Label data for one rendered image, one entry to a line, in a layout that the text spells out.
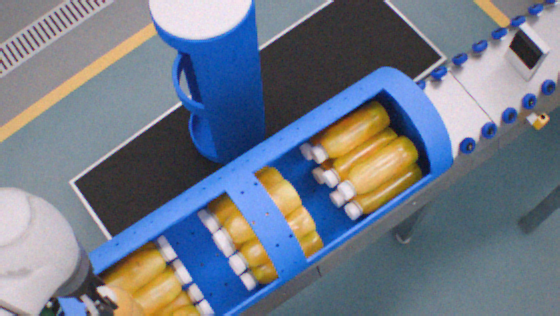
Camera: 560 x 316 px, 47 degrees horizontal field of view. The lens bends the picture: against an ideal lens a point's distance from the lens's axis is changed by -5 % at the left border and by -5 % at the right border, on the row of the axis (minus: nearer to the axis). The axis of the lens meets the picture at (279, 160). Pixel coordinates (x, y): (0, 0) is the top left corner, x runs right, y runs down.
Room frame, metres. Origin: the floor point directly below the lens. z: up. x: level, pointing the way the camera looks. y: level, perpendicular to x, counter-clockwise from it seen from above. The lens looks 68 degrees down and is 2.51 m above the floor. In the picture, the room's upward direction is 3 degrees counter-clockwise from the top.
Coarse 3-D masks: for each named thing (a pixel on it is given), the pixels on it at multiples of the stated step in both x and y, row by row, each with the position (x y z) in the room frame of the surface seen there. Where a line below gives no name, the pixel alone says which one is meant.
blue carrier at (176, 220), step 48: (336, 96) 0.68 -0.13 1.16; (384, 96) 0.73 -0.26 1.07; (288, 144) 0.55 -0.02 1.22; (432, 144) 0.54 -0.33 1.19; (192, 192) 0.47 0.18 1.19; (240, 192) 0.45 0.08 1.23; (144, 240) 0.36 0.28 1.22; (192, 240) 0.42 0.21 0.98; (288, 240) 0.35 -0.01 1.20; (336, 240) 0.37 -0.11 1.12; (240, 288) 0.30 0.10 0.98
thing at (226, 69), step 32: (160, 32) 0.98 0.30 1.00; (256, 32) 1.06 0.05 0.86; (192, 64) 1.17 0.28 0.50; (224, 64) 0.94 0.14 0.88; (256, 64) 1.03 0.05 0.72; (192, 96) 1.14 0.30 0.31; (224, 96) 0.94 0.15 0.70; (256, 96) 1.01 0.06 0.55; (192, 128) 1.07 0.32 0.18; (224, 128) 0.93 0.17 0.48; (256, 128) 0.99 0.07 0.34; (224, 160) 0.93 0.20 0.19
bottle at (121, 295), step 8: (112, 288) 0.22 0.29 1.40; (120, 288) 0.23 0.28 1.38; (120, 296) 0.21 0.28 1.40; (128, 296) 0.22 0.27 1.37; (120, 304) 0.20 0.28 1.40; (128, 304) 0.20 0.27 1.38; (136, 304) 0.21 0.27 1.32; (120, 312) 0.18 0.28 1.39; (128, 312) 0.19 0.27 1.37; (136, 312) 0.20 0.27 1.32; (144, 312) 0.21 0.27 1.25
